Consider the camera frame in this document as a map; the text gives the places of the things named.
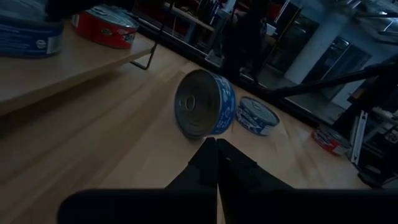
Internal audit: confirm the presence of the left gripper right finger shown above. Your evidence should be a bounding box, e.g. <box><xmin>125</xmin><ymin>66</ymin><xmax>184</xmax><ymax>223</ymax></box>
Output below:
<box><xmin>216</xmin><ymin>138</ymin><xmax>294</xmax><ymax>191</ymax></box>

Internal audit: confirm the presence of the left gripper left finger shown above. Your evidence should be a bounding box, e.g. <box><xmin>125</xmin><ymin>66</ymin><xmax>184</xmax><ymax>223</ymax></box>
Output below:
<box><xmin>165</xmin><ymin>137</ymin><xmax>218</xmax><ymax>191</ymax></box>

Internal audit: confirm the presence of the blue label seafood can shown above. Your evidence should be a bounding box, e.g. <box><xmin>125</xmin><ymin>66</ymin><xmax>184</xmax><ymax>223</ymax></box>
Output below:
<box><xmin>173</xmin><ymin>68</ymin><xmax>237</xmax><ymax>140</ymax></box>
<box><xmin>234</xmin><ymin>96</ymin><xmax>280</xmax><ymax>137</ymax></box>
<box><xmin>0</xmin><ymin>0</ymin><xmax>65</xmax><ymax>59</ymax></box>

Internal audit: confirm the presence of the red label seafood can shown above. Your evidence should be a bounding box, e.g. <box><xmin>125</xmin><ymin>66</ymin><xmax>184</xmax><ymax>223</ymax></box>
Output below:
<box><xmin>312</xmin><ymin>125</ymin><xmax>353</xmax><ymax>157</ymax></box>
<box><xmin>70</xmin><ymin>4</ymin><xmax>140</xmax><ymax>50</ymax></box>

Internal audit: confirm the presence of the wooden shelf board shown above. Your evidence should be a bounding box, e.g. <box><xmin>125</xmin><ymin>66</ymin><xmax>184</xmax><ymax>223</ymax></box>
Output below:
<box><xmin>0</xmin><ymin>18</ymin><xmax>155</xmax><ymax>118</ymax></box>

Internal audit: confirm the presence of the black metal shelf bracket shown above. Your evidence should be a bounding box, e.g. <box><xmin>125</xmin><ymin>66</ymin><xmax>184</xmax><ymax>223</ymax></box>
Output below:
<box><xmin>129</xmin><ymin>42</ymin><xmax>159</xmax><ymax>71</ymax></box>

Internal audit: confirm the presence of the white mounting bracket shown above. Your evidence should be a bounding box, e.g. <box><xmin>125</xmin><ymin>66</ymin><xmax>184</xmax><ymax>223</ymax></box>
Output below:
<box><xmin>350</xmin><ymin>109</ymin><xmax>369</xmax><ymax>166</ymax></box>

